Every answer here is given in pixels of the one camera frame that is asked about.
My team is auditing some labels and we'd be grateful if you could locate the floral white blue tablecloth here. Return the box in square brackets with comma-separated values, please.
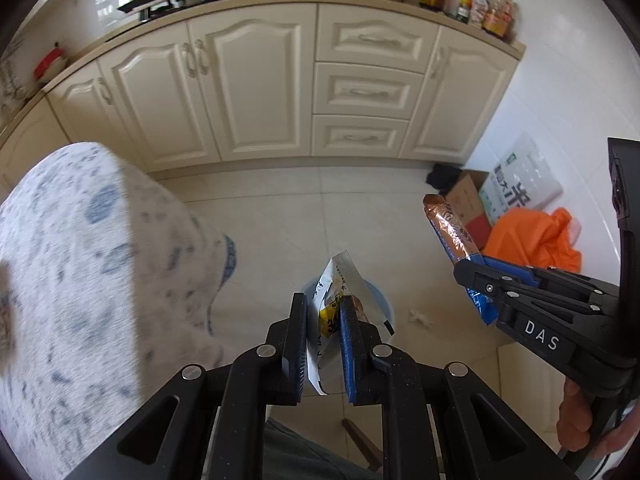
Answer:
[0, 141, 239, 480]

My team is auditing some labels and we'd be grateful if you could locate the amber condiment bottle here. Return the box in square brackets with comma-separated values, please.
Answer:
[484, 0, 516, 41]

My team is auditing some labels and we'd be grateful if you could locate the person's trousered leg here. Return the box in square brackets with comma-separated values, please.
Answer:
[262, 417, 382, 480]

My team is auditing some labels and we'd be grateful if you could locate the black cloth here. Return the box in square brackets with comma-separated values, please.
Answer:
[426, 162, 464, 196]

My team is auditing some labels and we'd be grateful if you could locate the person's right hand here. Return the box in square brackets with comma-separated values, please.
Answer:
[556, 377, 640, 463]

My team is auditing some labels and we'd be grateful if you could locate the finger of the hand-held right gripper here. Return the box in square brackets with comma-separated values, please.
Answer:
[479, 255, 622, 302]
[453, 258, 617, 327]

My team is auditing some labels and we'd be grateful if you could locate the white printed rice bag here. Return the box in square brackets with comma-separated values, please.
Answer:
[479, 131, 565, 226]

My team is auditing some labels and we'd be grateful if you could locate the wooden chair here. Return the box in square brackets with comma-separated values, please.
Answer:
[342, 417, 384, 472]

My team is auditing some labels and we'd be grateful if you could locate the cream base kitchen cabinet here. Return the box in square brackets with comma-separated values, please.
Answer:
[0, 0, 527, 192]

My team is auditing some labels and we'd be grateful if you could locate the cream cabinet drawer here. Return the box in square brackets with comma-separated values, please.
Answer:
[312, 62, 426, 121]
[316, 4, 441, 75]
[310, 115, 412, 158]

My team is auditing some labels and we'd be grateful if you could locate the white and yellow food packet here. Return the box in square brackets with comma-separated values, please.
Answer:
[305, 251, 396, 396]

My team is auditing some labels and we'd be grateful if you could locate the red plastic container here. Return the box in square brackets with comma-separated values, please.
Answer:
[34, 48, 69, 81]

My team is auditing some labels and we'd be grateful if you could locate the orange plastic bag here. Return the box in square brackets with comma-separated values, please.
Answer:
[482, 207, 584, 274]

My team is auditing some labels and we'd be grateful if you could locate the blue plastic bucket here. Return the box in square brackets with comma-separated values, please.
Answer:
[300, 275, 399, 343]

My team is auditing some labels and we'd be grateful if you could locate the brown cardboard box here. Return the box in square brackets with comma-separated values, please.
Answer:
[444, 170, 493, 252]

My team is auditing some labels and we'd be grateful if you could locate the copper and blue snack wrapper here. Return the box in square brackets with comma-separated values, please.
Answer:
[422, 192, 497, 327]

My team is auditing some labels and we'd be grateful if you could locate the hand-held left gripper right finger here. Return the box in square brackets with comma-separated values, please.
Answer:
[339, 296, 576, 480]

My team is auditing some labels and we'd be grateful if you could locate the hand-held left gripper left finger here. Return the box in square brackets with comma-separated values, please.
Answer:
[65, 292, 309, 480]

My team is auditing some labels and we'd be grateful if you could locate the white label condiment bottle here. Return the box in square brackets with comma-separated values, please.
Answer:
[472, 0, 494, 29]

